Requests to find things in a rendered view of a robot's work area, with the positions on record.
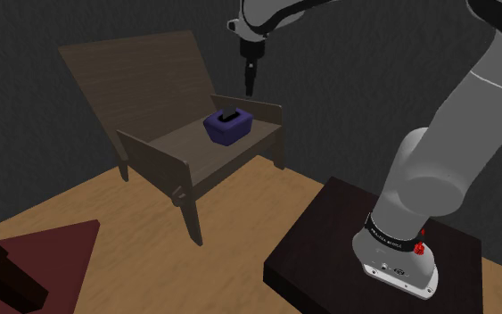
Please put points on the brown wooden armchair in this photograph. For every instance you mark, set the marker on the brown wooden armchair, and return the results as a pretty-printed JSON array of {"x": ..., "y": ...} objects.
[{"x": 146, "y": 95}]

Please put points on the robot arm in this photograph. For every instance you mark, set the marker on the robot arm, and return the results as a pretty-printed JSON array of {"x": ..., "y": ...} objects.
[{"x": 441, "y": 143}]

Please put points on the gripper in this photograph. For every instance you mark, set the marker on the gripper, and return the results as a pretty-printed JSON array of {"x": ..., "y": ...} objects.
[{"x": 251, "y": 52}]

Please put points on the purple tissue box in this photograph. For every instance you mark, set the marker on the purple tissue box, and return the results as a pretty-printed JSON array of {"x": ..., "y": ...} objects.
[{"x": 226, "y": 127}]

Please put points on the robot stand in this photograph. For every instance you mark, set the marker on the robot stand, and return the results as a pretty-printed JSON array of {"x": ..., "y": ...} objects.
[{"x": 320, "y": 261}]

